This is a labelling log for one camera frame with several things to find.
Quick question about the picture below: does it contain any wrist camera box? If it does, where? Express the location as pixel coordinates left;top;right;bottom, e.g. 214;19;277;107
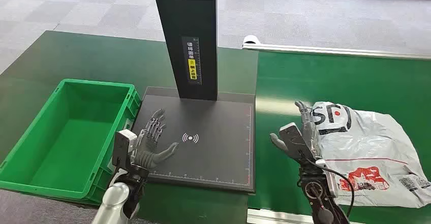
112;130;138;169
279;122;316;163

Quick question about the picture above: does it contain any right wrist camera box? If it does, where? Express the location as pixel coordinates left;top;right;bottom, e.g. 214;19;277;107
279;122;316;163

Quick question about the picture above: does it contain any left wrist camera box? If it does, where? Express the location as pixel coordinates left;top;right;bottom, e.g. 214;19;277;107
112;130;138;169

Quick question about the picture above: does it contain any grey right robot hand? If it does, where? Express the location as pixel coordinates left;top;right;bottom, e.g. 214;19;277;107
270;101;326;163

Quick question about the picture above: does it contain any black and yellow label sticker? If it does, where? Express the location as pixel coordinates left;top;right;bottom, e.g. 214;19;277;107
181;36;203;86

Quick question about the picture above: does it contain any black weighing device with column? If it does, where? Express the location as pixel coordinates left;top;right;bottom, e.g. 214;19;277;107
131;0;257;194

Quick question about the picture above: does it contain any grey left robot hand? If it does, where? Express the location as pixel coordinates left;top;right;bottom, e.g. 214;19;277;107
134;108;179;170

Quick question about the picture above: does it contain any white plastic courier package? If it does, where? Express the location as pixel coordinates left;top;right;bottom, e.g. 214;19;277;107
310;101;431;209

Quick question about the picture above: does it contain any short aluminium conveyor rail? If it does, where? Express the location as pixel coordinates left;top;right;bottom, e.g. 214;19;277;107
247;208;367;224

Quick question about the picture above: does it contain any green plastic crate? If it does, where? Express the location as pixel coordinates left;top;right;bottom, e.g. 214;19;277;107
0;78;142;206

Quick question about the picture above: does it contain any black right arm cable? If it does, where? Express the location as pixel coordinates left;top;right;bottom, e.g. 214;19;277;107
303;157;355;218

